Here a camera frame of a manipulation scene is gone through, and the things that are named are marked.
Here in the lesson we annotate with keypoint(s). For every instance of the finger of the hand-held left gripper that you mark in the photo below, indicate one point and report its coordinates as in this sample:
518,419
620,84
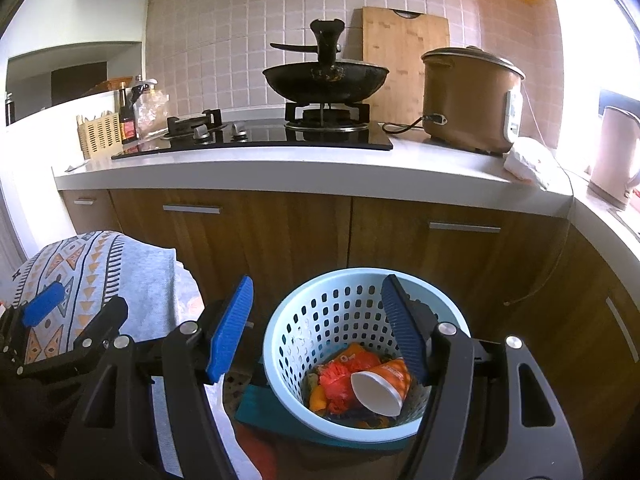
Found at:
100,327
45,302

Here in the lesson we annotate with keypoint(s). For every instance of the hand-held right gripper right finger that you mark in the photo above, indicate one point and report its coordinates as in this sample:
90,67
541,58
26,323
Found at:
405,330

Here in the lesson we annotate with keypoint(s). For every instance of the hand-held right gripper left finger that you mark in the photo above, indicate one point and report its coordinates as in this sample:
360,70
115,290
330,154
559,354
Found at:
230,330

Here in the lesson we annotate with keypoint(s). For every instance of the orange paper cup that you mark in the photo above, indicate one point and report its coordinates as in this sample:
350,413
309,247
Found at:
385,377

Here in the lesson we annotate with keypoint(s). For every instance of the light blue perforated basket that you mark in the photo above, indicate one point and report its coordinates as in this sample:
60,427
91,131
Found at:
295,320

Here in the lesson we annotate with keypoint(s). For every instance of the red plastic bag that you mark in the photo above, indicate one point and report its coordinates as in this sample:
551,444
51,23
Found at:
336,382

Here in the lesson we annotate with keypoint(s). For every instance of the orange printed packet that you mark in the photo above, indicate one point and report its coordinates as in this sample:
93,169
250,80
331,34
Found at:
357,357

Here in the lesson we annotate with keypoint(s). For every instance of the wooden kitchen cabinet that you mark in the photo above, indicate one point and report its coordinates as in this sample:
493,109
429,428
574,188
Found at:
300,240

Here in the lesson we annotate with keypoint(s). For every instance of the red cloth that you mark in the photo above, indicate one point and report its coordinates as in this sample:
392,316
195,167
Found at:
260,455

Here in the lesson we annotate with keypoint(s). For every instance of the beige slatted utensil basket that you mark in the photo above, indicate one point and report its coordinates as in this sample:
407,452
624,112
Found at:
100,135

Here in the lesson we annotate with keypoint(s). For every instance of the black glass stovetop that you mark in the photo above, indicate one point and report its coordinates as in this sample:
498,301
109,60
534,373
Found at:
260,139

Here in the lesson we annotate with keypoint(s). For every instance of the silver stove knob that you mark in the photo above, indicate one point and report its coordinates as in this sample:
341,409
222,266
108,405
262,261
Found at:
239,130
201,132

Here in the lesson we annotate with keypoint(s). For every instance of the dark sauce bottle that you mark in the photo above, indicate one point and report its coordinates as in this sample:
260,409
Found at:
127,120

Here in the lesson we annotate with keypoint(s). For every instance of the white crumpled cloth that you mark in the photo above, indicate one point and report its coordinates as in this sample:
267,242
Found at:
530,162

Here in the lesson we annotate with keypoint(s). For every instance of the clear plastic food bag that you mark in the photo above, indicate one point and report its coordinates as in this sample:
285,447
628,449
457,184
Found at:
150,110

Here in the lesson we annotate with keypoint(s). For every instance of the brown rice cooker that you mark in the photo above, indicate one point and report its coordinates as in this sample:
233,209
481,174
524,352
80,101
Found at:
470,100

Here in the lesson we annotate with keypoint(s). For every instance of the black wok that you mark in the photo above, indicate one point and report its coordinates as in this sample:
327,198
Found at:
325,82

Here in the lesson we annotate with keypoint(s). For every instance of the wooden cutting board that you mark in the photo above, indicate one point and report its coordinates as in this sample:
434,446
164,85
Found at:
405,60

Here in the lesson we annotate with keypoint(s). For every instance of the pale pink kettle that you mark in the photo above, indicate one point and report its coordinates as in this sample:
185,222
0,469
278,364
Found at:
617,155

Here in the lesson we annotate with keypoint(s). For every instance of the black cooking utensil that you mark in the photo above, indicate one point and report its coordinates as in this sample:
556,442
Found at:
327,40

